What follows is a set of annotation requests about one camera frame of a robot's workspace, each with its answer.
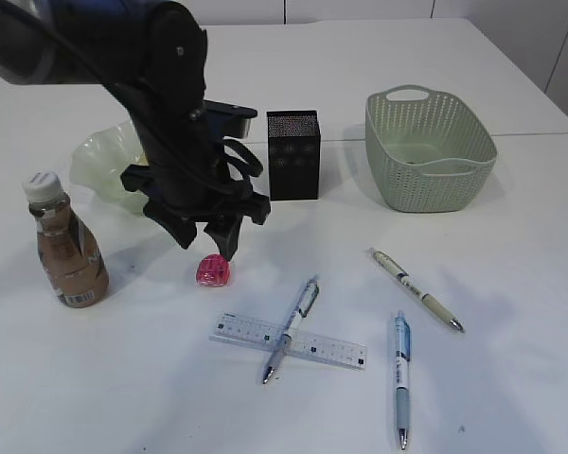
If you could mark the black mesh pen holder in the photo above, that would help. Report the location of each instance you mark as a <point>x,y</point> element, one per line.
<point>294,145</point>

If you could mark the blue white gel pen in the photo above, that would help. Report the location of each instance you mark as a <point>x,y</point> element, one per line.
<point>402,380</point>

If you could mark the cream ballpoint pen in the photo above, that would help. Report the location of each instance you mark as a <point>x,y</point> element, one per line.
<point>430,302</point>

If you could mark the clear plastic ruler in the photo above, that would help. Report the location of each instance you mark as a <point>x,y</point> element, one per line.
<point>262,335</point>

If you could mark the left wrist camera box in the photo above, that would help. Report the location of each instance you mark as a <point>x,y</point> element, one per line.
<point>228,120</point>

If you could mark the green plastic woven basket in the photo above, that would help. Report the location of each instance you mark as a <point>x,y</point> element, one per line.
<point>427,150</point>

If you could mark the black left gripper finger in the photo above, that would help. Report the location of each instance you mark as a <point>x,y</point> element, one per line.
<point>182,231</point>
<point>225,232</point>

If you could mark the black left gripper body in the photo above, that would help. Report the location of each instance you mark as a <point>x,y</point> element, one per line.
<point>190,174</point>

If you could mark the green wavy glass plate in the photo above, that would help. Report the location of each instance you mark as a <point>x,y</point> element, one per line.
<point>100,160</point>

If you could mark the brown Nescafe coffee bottle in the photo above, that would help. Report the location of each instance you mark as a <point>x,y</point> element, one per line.
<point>67,249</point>

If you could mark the pink pencil sharpener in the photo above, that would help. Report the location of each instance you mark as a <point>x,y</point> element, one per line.
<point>213,271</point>

